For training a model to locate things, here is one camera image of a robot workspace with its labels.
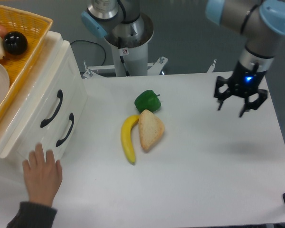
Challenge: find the dark grey sleeve forearm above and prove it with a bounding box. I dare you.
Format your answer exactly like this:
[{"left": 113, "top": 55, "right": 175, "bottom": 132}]
[{"left": 7, "top": 201, "right": 57, "bottom": 228}]

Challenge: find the black cable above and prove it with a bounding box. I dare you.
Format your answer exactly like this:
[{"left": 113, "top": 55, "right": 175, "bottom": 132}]
[{"left": 70, "top": 39, "right": 107, "bottom": 67}]

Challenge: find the black ball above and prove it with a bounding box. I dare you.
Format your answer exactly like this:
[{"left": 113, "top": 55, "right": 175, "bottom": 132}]
[{"left": 2, "top": 31, "right": 28, "bottom": 56}]

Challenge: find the green bell pepper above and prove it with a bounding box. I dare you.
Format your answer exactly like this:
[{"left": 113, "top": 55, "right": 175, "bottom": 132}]
[{"left": 134, "top": 90, "right": 161, "bottom": 113}]

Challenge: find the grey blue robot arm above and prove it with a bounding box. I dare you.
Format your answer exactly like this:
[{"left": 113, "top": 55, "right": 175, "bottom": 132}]
[{"left": 81, "top": 0, "right": 285, "bottom": 113}]

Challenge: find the orange woven basket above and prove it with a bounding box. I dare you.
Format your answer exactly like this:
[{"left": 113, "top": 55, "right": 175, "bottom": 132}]
[{"left": 0, "top": 5, "right": 53, "bottom": 120}]

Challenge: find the yellow banana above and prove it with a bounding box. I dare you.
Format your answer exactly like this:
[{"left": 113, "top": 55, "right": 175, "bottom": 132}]
[{"left": 121, "top": 115, "right": 139, "bottom": 165}]

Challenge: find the white drawer cabinet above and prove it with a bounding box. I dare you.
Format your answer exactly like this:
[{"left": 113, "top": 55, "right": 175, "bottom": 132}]
[{"left": 0, "top": 31, "right": 87, "bottom": 159}]

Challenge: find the metal table bracket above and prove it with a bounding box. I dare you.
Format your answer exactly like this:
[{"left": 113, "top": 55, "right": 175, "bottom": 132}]
[{"left": 82, "top": 56, "right": 217, "bottom": 79}]

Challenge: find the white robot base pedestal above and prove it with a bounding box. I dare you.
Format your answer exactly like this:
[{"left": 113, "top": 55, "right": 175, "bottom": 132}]
[{"left": 105, "top": 13, "right": 154, "bottom": 66}]

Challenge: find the bread slice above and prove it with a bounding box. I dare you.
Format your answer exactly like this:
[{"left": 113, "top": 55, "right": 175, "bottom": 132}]
[{"left": 138, "top": 110, "right": 165, "bottom": 152}]

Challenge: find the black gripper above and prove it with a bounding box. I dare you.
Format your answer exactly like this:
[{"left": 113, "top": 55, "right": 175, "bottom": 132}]
[{"left": 213, "top": 60, "right": 268, "bottom": 118}]

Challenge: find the person's hand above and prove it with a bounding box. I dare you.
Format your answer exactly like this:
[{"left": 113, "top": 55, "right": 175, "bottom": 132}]
[{"left": 22, "top": 143, "right": 63, "bottom": 207}]

